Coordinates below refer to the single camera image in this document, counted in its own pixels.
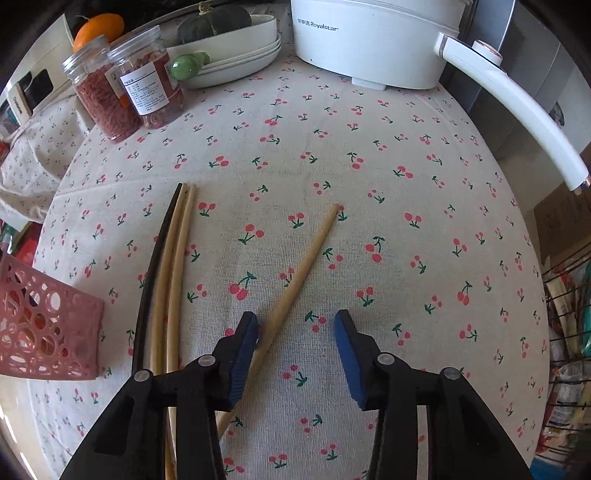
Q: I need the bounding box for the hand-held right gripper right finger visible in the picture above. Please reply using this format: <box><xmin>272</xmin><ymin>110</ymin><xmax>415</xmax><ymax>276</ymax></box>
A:
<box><xmin>333</xmin><ymin>309</ymin><xmax>532</xmax><ymax>480</ymax></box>

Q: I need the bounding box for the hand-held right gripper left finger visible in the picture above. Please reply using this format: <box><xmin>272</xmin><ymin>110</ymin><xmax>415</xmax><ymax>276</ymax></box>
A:
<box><xmin>60</xmin><ymin>311</ymin><xmax>260</xmax><ymax>480</ymax></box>

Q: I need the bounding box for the wooden chopstick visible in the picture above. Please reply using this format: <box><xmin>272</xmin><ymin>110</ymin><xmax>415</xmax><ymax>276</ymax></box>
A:
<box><xmin>215</xmin><ymin>204</ymin><xmax>341</xmax><ymax>437</ymax></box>
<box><xmin>165</xmin><ymin>185</ymin><xmax>198</xmax><ymax>480</ymax></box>
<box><xmin>150</xmin><ymin>184</ymin><xmax>191</xmax><ymax>376</ymax></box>

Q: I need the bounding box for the black chopstick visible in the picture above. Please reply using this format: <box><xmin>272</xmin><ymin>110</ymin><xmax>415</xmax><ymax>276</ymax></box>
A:
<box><xmin>130</xmin><ymin>184</ymin><xmax>184</xmax><ymax>376</ymax></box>

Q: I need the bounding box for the pink perforated utensil holder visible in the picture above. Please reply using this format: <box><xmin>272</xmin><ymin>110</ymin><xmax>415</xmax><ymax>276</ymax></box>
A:
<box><xmin>0</xmin><ymin>254</ymin><xmax>106</xmax><ymax>382</ymax></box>

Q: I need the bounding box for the cherry print tablecloth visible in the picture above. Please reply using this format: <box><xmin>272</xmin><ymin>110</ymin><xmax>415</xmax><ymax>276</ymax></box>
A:
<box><xmin>27</xmin><ymin>41</ymin><xmax>553</xmax><ymax>480</ymax></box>

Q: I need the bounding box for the brown cardboard box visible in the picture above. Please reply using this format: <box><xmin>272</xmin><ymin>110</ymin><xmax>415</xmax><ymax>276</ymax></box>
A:
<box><xmin>533</xmin><ymin>182</ymin><xmax>591</xmax><ymax>265</ymax></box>

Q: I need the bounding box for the labelled clear plastic jar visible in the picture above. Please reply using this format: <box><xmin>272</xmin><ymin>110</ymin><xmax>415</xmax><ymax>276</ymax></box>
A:
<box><xmin>107</xmin><ymin>25</ymin><xmax>188</xmax><ymax>130</ymax></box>

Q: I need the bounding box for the small flower print cloth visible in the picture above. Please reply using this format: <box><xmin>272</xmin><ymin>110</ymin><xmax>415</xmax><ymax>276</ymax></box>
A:
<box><xmin>0</xmin><ymin>88</ymin><xmax>95</xmax><ymax>223</ymax></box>

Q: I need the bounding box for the jar of red berries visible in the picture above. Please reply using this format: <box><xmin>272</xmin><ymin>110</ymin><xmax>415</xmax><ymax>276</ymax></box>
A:
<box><xmin>62</xmin><ymin>34</ymin><xmax>142</xmax><ymax>143</ymax></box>

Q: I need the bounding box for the white electric cooking pot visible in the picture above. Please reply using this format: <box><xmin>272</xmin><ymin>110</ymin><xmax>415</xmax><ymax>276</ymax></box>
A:
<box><xmin>289</xmin><ymin>0</ymin><xmax>591</xmax><ymax>193</ymax></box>

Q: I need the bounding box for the white bowl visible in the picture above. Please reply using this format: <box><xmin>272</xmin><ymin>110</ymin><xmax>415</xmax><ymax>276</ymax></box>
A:
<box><xmin>165</xmin><ymin>14</ymin><xmax>278</xmax><ymax>61</ymax></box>

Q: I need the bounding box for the dark green pumpkin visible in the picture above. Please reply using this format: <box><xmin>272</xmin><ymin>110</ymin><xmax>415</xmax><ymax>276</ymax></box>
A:
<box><xmin>177</xmin><ymin>2</ymin><xmax>253</xmax><ymax>47</ymax></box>

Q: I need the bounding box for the orange fruit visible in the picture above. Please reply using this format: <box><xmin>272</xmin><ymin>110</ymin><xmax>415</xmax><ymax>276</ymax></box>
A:
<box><xmin>72</xmin><ymin>13</ymin><xmax>126</xmax><ymax>54</ymax></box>

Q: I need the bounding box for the white air fryer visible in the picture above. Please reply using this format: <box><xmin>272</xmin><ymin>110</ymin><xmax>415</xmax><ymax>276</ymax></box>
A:
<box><xmin>6</xmin><ymin>14</ymin><xmax>78</xmax><ymax>130</ymax></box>

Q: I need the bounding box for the black wire rack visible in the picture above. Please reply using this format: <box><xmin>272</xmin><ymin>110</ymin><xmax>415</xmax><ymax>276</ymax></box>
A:
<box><xmin>530</xmin><ymin>253</ymin><xmax>591</xmax><ymax>480</ymax></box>

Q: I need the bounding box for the white dish with green handle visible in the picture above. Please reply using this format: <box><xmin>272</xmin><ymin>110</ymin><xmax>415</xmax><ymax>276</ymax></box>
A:
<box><xmin>168</xmin><ymin>37</ymin><xmax>284</xmax><ymax>90</ymax></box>

